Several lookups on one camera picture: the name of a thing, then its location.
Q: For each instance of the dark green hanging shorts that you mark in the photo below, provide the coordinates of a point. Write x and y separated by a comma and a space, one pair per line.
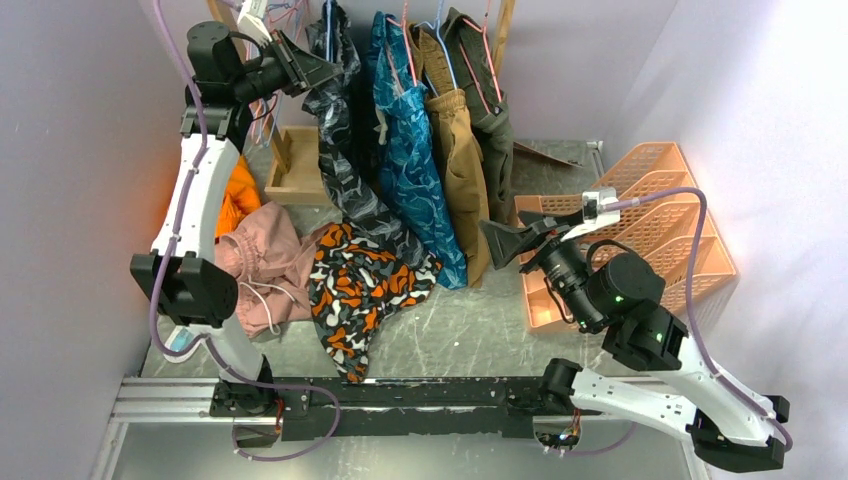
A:
469, 57

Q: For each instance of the brown hanging shorts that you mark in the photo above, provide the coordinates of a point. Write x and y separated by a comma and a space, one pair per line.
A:
456, 151

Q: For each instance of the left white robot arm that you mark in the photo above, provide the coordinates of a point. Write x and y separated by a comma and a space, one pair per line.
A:
227, 72

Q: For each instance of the orange camouflage shorts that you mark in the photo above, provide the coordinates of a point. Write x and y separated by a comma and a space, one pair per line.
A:
354, 286

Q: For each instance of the wooden clothes rack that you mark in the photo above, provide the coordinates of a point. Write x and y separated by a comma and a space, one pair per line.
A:
287, 171

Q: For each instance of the dark leaf print shorts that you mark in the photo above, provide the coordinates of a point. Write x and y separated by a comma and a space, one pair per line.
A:
348, 163

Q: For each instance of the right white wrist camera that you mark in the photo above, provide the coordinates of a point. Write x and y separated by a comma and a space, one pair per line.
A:
594, 214

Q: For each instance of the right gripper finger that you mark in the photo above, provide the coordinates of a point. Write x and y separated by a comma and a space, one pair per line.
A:
548, 222
505, 243

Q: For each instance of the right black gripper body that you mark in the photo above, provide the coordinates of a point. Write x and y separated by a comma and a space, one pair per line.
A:
562, 263

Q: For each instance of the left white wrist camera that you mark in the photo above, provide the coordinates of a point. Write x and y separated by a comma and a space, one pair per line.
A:
250, 21

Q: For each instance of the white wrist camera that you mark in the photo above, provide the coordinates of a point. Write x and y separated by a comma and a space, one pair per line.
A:
594, 214
250, 21

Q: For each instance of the pink drawstring shorts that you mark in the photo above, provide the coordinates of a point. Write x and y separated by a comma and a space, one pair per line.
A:
272, 265

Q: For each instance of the pink wire hanger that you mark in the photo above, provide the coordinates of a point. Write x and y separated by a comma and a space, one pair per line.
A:
402, 26

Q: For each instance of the blue leaf print shorts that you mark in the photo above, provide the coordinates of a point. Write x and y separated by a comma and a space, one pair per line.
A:
408, 176

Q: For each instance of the peach plastic file organizer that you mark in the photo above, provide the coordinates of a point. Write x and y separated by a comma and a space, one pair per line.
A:
661, 231

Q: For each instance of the orange garment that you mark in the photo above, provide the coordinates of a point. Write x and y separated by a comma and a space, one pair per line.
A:
241, 198

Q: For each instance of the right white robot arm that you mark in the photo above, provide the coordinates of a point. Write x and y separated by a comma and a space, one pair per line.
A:
730, 427

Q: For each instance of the empty wire hangers bunch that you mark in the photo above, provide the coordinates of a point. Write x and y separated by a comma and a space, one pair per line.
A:
271, 24

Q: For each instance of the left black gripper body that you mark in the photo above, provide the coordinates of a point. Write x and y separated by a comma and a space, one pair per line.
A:
278, 70

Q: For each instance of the light blue wire hanger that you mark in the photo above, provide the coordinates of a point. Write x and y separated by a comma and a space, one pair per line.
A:
328, 20

